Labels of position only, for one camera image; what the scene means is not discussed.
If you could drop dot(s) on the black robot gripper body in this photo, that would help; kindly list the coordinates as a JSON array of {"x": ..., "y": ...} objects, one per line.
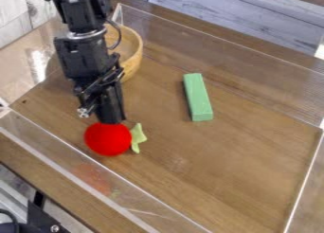
[{"x": 88, "y": 65}]

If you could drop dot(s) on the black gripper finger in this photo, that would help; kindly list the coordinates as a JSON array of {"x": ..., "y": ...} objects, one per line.
[
  {"x": 90, "y": 98},
  {"x": 110, "y": 111}
]

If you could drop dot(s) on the red plush tomato toy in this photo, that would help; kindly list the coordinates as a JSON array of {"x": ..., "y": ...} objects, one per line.
[{"x": 112, "y": 139}]

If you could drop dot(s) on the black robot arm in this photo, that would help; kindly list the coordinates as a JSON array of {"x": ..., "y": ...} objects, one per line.
[{"x": 84, "y": 16}]

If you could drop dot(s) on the wooden bowl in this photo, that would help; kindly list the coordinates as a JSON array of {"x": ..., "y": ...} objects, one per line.
[{"x": 130, "y": 49}]

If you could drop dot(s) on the green rectangular block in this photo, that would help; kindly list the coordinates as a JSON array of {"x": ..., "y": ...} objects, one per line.
[{"x": 197, "y": 97}]

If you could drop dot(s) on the clear acrylic table barrier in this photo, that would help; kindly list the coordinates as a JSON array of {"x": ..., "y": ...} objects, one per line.
[{"x": 242, "y": 173}]

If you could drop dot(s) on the black clamp bracket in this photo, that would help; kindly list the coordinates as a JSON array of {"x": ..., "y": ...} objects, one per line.
[{"x": 40, "y": 222}]

